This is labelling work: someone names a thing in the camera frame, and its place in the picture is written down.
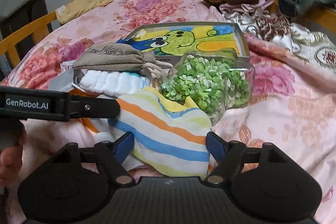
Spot wooden bed rail left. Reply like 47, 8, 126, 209
0, 11, 57, 68

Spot grey box with cartoon towel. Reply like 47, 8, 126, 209
117, 22, 250, 65

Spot wooden bed rail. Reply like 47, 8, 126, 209
296, 7, 336, 37
0, 11, 57, 68

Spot white gold patterned quilt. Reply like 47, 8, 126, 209
222, 9, 335, 73

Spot striped pastel towel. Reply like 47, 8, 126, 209
108, 88, 211, 178

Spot wooden bed rail right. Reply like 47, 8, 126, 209
296, 7, 336, 37

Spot person's left hand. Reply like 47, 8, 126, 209
1, 120, 27, 186

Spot beige drawstring pouch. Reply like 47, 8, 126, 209
72, 43, 173, 78

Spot dark doorway frame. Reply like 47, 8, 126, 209
0, 0, 53, 44

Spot white grey cloth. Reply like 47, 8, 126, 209
94, 93, 137, 172

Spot clear bag green pieces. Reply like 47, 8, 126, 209
157, 51, 255, 125

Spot orange plastic container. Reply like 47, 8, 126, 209
70, 88, 100, 133

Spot grey packaged mask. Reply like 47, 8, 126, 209
47, 60, 84, 92

